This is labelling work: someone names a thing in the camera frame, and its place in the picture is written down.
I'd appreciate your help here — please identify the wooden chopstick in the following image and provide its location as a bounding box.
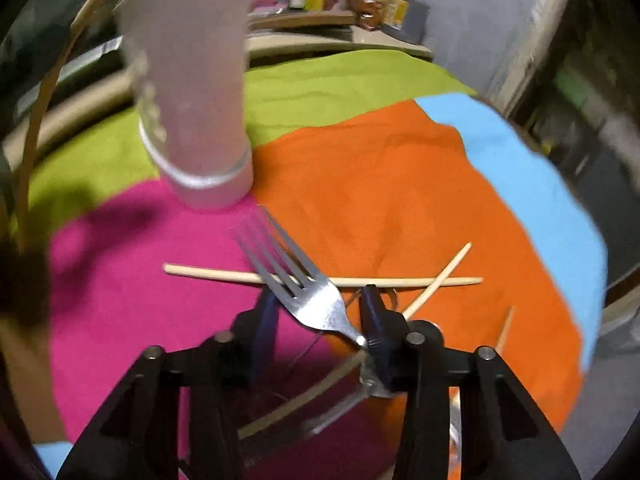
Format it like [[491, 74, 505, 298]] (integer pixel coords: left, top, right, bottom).
[[15, 0, 104, 254], [162, 262, 485, 291], [402, 243, 472, 321], [495, 307, 515, 354]]

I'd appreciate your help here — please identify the ornate silver fork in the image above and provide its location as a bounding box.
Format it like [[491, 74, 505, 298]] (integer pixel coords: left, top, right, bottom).
[[230, 206, 396, 436]]

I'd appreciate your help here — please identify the white plastic utensil cup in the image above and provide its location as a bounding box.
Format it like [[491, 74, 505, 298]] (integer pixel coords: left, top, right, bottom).
[[115, 0, 253, 210]]

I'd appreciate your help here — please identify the multicolour striped towel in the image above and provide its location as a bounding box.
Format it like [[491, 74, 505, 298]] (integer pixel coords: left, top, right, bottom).
[[6, 51, 606, 452]]

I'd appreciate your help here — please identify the large oil jug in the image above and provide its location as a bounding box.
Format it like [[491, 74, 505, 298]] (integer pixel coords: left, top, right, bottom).
[[382, 0, 430, 44]]

